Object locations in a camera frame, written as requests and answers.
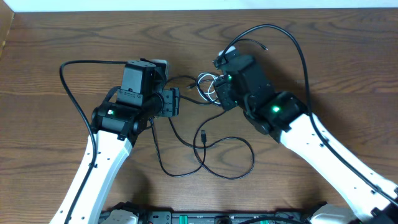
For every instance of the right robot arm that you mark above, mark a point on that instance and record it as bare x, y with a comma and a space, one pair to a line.
371, 197

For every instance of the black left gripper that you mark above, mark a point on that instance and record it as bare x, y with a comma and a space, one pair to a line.
173, 106

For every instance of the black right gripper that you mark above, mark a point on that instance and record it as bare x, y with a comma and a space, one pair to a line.
222, 94

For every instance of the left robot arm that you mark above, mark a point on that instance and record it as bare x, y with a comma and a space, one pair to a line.
113, 130

